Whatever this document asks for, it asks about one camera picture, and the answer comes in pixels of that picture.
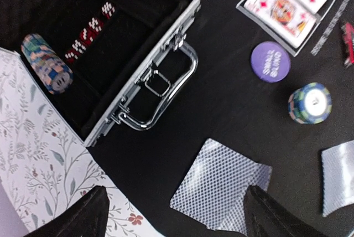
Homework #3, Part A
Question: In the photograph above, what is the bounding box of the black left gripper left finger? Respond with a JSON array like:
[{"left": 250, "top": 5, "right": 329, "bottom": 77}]
[{"left": 28, "top": 186, "right": 110, "bottom": 237}]

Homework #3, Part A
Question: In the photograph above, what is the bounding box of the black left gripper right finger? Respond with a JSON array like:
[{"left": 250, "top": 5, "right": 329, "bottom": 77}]
[{"left": 243, "top": 186, "right": 325, "bottom": 237}]

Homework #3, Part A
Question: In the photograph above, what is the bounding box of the blue patterned card deck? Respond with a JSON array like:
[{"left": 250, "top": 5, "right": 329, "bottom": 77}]
[{"left": 170, "top": 138, "right": 272, "bottom": 235}]

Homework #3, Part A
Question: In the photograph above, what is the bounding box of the green poker chip pile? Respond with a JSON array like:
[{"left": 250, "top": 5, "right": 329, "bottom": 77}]
[{"left": 288, "top": 83, "right": 332, "bottom": 124}]

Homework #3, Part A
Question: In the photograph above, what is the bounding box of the long poker chip stack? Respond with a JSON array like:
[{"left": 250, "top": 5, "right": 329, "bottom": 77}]
[{"left": 21, "top": 34, "right": 74, "bottom": 95}]

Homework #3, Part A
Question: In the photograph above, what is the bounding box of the purple small blind button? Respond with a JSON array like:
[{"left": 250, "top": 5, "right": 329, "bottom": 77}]
[{"left": 251, "top": 42, "right": 290, "bottom": 83}]

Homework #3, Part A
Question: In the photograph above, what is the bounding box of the face-up king card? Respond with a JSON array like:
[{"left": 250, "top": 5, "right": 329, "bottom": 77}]
[{"left": 244, "top": 0, "right": 316, "bottom": 48}]

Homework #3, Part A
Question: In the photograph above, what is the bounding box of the red triangle all-in marker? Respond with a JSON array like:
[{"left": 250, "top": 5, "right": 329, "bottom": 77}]
[{"left": 341, "top": 22, "right": 353, "bottom": 68}]

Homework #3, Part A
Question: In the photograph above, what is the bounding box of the black poker mat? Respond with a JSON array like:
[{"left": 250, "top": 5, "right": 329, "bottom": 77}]
[{"left": 90, "top": 0, "right": 353, "bottom": 236}]

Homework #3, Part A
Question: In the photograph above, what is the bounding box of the aluminium poker chip case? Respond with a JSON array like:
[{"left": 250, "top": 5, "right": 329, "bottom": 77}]
[{"left": 1, "top": 0, "right": 201, "bottom": 146}]

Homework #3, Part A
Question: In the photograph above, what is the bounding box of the red dice row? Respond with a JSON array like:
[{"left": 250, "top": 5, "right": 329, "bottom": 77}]
[{"left": 65, "top": 2, "right": 116, "bottom": 64}]

